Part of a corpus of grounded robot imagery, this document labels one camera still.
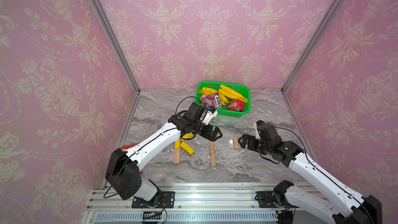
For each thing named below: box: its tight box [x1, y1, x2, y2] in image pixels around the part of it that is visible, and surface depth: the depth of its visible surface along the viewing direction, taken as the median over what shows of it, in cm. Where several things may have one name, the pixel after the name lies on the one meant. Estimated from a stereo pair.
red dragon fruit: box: [226, 99, 245, 112], surface depth 103 cm
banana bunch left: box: [198, 87, 219, 95], surface depth 112 cm
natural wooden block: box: [174, 147, 180, 164], surface depth 89 cm
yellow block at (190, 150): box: [179, 141, 195, 156], surface depth 92 cm
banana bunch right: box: [218, 84, 249, 106], surface depth 111 cm
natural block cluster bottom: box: [210, 152, 217, 167], surface depth 88 cm
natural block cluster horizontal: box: [209, 141, 216, 153], surface depth 93 cm
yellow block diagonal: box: [174, 138, 181, 149], surface depth 94 cm
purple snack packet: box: [200, 92, 223, 109], surface depth 108 cm
